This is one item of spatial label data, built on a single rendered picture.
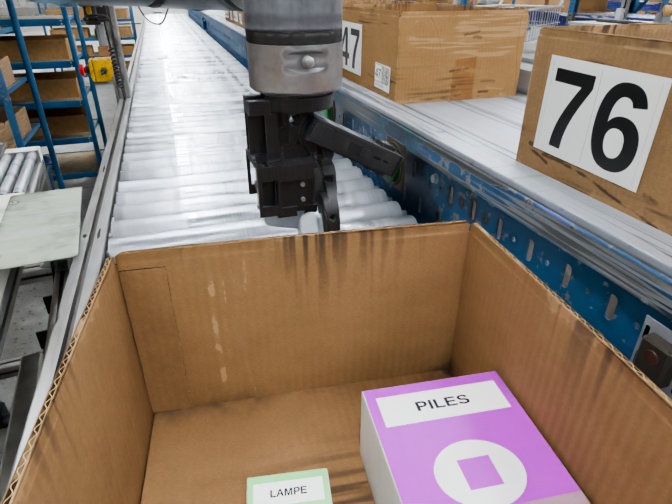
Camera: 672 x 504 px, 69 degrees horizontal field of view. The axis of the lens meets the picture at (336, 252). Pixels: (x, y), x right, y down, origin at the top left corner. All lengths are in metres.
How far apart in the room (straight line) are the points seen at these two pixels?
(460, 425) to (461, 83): 0.84
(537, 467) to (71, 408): 0.28
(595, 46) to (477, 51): 0.52
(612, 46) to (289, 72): 0.33
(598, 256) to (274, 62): 0.35
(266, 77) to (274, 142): 0.06
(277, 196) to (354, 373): 0.20
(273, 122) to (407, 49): 0.58
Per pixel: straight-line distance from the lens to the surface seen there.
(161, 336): 0.43
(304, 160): 0.50
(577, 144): 0.63
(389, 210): 0.88
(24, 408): 1.05
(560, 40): 0.66
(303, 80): 0.46
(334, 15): 0.48
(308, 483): 0.36
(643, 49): 0.58
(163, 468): 0.44
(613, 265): 0.52
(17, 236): 0.91
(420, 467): 0.34
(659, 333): 0.51
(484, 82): 1.14
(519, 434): 0.38
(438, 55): 1.07
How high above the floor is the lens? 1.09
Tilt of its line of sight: 29 degrees down
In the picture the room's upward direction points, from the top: straight up
